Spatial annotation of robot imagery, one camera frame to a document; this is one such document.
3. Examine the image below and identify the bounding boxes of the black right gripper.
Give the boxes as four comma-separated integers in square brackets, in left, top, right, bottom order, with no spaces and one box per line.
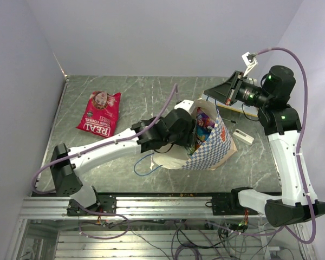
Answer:
[204,70,271,109]

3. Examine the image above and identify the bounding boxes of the blue checkered paper bag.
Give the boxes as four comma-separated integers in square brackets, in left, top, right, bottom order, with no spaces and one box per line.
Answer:
[138,99,237,176]

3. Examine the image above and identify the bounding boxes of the red REAL chips bag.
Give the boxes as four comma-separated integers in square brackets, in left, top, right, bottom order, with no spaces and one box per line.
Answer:
[76,91,121,138]

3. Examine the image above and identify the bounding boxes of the blue candy snack bag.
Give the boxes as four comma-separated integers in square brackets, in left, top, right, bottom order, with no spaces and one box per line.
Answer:
[187,126,212,156]

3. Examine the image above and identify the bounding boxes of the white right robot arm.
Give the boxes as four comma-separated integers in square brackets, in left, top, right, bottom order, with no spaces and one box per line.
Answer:
[204,65,325,227]

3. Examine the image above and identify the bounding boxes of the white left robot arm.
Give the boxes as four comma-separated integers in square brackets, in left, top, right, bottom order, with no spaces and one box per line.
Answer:
[50,108,196,215]

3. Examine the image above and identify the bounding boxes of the purple candy snack bag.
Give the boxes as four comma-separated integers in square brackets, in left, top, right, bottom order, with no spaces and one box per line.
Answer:
[196,108,215,139]

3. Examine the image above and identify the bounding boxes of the white small box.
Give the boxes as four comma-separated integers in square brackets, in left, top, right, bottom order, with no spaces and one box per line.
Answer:
[232,129,254,146]

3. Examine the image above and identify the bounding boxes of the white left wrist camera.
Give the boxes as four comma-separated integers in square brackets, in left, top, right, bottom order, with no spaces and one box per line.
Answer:
[174,100,195,115]

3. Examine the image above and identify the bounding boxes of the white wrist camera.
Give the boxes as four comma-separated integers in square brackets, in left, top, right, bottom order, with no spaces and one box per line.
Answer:
[174,100,195,115]
[242,52,258,77]

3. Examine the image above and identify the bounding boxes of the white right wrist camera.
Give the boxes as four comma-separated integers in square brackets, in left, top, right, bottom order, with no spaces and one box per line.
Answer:
[242,52,258,77]

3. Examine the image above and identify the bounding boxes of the aluminium frame rail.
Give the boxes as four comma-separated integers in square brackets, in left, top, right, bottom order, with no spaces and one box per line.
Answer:
[18,196,264,220]

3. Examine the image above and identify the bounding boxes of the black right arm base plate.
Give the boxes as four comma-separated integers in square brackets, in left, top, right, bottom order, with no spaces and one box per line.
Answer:
[205,192,258,216]

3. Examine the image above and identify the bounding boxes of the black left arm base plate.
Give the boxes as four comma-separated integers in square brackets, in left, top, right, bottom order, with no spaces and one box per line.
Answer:
[67,193,116,217]

